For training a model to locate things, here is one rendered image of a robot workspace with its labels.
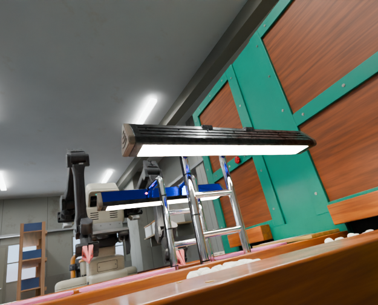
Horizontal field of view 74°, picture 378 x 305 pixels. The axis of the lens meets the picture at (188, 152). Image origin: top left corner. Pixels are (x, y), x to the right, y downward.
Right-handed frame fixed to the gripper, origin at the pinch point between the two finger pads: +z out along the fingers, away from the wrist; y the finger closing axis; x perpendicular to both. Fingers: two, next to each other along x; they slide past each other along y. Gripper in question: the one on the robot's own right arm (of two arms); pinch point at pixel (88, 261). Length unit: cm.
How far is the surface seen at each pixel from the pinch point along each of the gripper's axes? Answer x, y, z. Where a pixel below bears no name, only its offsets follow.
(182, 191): -30, 41, 1
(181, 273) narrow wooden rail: -34, 16, 55
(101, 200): -29.3, 3.9, 1.9
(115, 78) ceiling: -80, 63, -324
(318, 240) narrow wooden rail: -34, 65, 55
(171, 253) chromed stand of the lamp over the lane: -18.6, 25.3, 28.6
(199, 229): -38, 26, 44
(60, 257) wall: 476, -21, -669
